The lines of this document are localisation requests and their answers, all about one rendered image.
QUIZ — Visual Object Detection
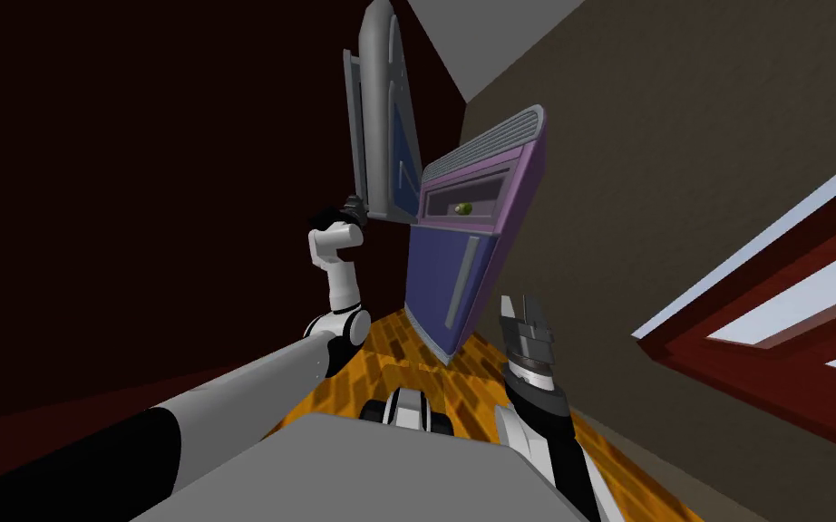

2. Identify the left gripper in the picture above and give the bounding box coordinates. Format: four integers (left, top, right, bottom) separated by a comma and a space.
310, 194, 369, 230

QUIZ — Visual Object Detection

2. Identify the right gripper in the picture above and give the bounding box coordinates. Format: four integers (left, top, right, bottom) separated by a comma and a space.
499, 293, 559, 363

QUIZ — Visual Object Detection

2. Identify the grey fridge door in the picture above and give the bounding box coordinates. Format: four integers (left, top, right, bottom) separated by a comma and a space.
342, 0, 426, 226

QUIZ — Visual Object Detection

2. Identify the grey curved door handle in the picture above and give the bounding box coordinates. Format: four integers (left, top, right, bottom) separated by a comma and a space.
357, 0, 393, 213

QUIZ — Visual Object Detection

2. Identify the blue fridge door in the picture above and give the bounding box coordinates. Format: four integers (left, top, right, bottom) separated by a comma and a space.
403, 220, 501, 362

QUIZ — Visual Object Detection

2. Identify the purple fridge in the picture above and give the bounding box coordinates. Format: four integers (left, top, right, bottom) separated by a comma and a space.
403, 104, 550, 368

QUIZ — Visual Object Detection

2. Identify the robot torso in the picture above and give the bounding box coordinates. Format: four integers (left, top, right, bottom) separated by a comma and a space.
130, 387, 573, 522

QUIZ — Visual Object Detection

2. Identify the red framed window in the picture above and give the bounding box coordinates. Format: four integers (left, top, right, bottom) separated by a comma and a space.
631, 136, 836, 467

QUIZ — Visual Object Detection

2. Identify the grey straight door handle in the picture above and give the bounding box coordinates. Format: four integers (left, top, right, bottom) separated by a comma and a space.
443, 235, 481, 332

